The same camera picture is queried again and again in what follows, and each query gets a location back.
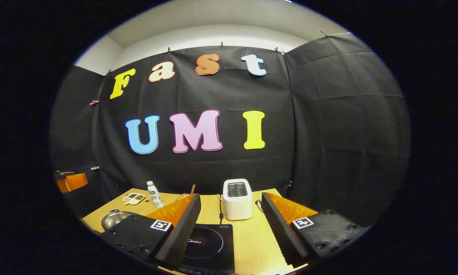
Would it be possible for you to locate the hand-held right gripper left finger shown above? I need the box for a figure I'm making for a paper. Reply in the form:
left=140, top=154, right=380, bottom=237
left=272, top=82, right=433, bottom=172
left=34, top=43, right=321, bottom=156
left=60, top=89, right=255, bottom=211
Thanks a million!
left=99, top=193, right=202, bottom=270

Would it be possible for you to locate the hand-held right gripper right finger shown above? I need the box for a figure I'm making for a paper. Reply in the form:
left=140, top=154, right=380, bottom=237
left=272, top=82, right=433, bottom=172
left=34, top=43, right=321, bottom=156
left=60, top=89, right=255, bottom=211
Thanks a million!
left=261, top=192, right=369, bottom=269

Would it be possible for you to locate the black induction cooktop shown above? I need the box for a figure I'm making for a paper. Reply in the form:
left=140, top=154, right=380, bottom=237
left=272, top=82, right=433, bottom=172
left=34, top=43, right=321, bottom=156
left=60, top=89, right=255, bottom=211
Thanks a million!
left=177, top=223, right=235, bottom=275

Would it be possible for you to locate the steel pot with black handle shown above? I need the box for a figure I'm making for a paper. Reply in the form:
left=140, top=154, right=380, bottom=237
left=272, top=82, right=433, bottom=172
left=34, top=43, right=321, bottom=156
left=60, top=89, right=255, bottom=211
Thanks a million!
left=101, top=209, right=138, bottom=232

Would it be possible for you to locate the white bottle with green label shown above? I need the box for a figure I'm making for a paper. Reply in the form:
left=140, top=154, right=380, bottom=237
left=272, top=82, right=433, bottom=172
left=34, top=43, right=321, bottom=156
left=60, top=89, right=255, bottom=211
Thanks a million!
left=146, top=181, right=165, bottom=209

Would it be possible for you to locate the white toaster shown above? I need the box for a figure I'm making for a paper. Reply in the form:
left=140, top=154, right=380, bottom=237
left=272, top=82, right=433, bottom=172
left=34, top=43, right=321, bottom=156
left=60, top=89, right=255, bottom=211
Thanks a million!
left=223, top=178, right=253, bottom=221

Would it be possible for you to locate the white divided dish of beans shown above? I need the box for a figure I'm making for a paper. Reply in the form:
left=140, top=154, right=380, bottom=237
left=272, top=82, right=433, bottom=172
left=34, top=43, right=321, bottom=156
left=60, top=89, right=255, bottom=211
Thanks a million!
left=122, top=193, right=146, bottom=205

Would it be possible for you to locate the black backdrop cloth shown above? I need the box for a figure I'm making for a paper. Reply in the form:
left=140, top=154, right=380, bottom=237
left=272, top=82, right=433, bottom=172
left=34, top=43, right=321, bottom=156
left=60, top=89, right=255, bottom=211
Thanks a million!
left=50, top=32, right=411, bottom=230

